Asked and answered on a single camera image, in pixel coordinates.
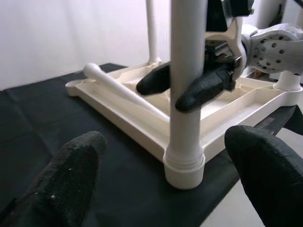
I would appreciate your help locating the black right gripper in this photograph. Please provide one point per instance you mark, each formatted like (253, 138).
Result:
(220, 56)

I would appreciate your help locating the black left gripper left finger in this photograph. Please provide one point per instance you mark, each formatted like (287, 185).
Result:
(61, 186)

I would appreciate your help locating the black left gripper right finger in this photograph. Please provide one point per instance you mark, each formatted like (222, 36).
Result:
(270, 182)

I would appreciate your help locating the white plastic table top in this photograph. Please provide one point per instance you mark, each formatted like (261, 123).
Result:
(142, 127)

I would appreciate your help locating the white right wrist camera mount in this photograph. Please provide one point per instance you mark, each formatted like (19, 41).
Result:
(234, 30)

